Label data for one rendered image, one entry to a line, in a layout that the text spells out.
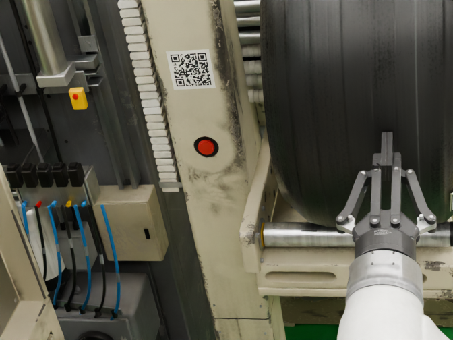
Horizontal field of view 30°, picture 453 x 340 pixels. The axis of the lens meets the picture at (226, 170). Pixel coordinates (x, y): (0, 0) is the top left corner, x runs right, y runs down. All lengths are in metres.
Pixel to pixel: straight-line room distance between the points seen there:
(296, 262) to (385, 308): 0.61
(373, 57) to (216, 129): 0.41
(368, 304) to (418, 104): 0.35
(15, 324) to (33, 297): 0.06
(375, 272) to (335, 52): 0.34
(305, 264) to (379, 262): 0.54
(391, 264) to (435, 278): 0.54
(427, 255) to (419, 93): 0.43
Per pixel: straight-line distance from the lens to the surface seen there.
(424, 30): 1.19
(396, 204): 1.11
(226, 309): 1.80
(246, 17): 1.85
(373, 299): 0.97
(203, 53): 1.43
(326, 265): 1.54
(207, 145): 1.52
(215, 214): 1.62
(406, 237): 1.06
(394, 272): 1.00
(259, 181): 1.61
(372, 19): 1.20
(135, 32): 1.46
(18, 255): 1.49
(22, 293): 1.56
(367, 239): 1.05
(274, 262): 1.56
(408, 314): 0.96
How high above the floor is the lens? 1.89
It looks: 35 degrees down
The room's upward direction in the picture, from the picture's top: 10 degrees counter-clockwise
